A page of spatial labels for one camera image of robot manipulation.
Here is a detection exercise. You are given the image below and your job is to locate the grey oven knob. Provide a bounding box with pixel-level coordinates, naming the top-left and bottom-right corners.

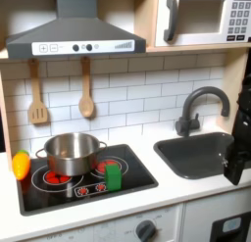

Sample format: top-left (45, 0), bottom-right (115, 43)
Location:
top-left (134, 218), bottom-right (158, 242)

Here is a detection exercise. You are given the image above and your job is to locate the steel pot with handles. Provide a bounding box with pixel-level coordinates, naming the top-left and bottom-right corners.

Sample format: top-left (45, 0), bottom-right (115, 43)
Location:
top-left (34, 131), bottom-right (109, 177)

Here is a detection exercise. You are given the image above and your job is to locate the green block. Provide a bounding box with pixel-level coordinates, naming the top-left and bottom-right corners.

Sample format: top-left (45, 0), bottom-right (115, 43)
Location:
top-left (104, 163), bottom-right (123, 192)

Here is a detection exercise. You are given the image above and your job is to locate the wooden slotted spatula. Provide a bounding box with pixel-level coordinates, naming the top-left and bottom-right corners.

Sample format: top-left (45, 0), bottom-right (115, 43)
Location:
top-left (26, 58), bottom-right (50, 125)

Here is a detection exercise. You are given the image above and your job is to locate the wooden spoon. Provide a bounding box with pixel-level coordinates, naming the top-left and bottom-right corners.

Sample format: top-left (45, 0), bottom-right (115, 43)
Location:
top-left (77, 56), bottom-right (96, 120)

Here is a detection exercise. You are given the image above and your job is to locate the white toy microwave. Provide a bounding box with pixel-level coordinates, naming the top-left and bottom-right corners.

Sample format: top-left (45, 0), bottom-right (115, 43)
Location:
top-left (154, 0), bottom-right (251, 48)

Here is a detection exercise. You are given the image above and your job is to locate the orange yellow toy vegetable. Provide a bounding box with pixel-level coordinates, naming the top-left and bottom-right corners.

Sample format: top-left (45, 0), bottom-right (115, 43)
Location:
top-left (11, 149), bottom-right (32, 182)

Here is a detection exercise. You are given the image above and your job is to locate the dark grey sink basin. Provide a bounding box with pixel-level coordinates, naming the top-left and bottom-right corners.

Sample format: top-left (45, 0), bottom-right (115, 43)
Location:
top-left (153, 131), bottom-right (251, 181)

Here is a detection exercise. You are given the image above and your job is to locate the dark grey tap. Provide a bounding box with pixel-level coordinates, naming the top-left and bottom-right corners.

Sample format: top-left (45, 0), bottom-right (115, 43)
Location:
top-left (175, 85), bottom-right (231, 138)

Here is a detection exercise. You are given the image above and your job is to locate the black stove cooktop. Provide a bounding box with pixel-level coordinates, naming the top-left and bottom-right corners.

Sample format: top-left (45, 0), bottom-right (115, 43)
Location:
top-left (16, 143), bottom-right (160, 218)

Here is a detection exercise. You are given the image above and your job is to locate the grey range hood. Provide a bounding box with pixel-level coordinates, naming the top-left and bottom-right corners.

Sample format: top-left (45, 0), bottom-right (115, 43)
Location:
top-left (5, 0), bottom-right (147, 60)

